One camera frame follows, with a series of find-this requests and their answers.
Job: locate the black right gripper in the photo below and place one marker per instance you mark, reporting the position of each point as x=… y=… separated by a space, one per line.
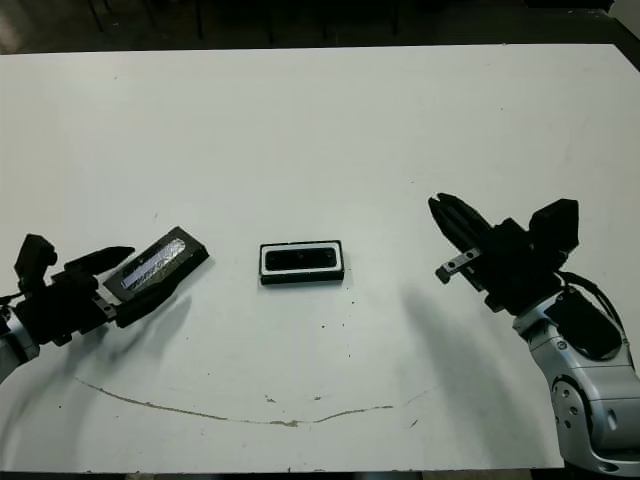
x=515 y=270

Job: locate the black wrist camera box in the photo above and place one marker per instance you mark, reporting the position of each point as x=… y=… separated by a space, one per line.
x=557 y=225
x=32 y=255

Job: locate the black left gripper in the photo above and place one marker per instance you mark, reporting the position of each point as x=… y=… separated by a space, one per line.
x=65 y=310

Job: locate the slim black camera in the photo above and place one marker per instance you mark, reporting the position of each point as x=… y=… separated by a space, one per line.
x=300 y=259

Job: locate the black box white insert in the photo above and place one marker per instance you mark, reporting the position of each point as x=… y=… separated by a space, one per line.
x=302 y=279

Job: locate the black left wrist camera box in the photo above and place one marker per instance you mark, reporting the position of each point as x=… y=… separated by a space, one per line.
x=32 y=255

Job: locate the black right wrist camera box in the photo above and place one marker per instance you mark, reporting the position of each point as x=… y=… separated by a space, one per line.
x=557 y=225

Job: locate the black box lid silver print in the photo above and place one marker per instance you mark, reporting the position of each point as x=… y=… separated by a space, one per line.
x=160 y=260

